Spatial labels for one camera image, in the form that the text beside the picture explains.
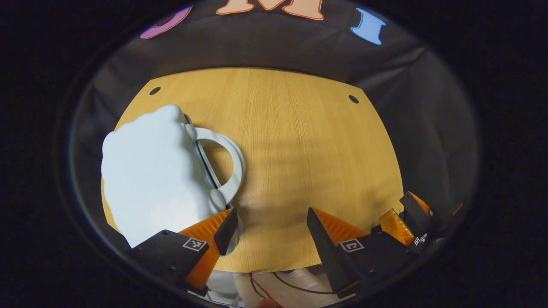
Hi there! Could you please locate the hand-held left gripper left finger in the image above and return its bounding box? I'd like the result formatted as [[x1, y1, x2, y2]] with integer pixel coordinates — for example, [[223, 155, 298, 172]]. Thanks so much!
[[128, 208, 239, 296]]

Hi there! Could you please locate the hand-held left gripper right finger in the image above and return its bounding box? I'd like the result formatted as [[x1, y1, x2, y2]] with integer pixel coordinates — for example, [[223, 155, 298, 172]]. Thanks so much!
[[307, 207, 418, 299]]

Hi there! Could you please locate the light blue suitcase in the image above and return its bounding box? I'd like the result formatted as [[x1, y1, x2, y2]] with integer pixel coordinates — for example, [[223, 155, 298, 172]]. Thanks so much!
[[101, 104, 246, 256]]

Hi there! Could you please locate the person's light clothing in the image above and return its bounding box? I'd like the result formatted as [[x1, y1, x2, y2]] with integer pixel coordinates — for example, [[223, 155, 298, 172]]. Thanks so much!
[[233, 267, 343, 308]]

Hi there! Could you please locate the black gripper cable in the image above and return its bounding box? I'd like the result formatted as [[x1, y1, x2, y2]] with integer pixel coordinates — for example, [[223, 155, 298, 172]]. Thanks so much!
[[273, 272, 339, 296]]

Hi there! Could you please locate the red gripper cable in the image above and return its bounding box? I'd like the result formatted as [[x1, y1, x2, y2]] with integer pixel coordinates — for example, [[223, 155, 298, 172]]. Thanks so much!
[[248, 274, 285, 308]]

